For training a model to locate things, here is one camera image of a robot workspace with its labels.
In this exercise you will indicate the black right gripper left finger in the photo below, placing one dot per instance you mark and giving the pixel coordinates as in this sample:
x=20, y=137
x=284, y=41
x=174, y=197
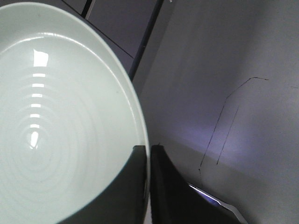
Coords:
x=124, y=200

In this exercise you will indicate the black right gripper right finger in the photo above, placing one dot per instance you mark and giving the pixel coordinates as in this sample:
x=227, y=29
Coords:
x=173, y=201

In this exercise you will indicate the pale green round plate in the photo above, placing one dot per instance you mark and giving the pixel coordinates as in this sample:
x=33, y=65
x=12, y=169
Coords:
x=69, y=115

